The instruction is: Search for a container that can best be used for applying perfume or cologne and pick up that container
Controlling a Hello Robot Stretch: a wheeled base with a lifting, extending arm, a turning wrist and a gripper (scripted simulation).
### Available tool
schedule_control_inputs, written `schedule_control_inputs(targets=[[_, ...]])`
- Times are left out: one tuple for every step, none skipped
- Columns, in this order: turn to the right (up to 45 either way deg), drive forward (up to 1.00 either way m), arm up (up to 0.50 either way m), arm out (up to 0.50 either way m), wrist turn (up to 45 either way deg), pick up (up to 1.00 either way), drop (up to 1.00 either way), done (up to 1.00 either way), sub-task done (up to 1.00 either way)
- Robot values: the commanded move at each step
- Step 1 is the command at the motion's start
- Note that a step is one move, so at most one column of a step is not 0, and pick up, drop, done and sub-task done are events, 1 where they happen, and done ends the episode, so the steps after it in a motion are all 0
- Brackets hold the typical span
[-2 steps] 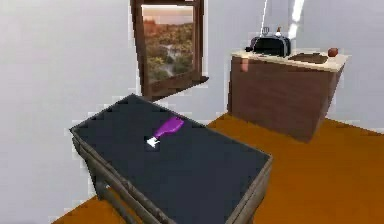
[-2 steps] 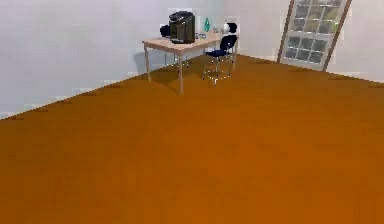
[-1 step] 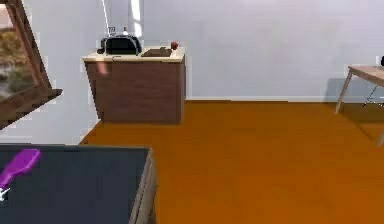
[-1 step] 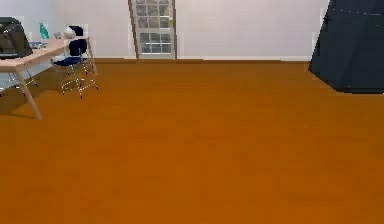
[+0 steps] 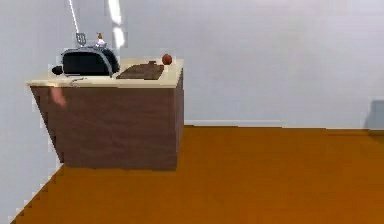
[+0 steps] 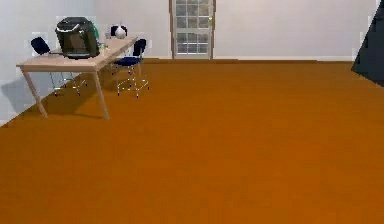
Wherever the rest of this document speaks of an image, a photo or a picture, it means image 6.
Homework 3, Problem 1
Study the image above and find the light wooden table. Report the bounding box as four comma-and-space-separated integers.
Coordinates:
16, 36, 139, 121

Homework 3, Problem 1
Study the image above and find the dark grey slanted furniture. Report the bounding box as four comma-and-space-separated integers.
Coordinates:
351, 0, 384, 88

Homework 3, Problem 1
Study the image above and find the glass paned room door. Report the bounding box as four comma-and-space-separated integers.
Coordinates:
168, 0, 217, 61

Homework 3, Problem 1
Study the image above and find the black bulky appliance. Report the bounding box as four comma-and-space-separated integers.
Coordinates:
54, 16, 101, 60

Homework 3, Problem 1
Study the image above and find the blue seat metal chair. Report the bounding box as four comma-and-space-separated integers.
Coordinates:
30, 36, 88, 98
112, 38, 150, 99
110, 25, 128, 38

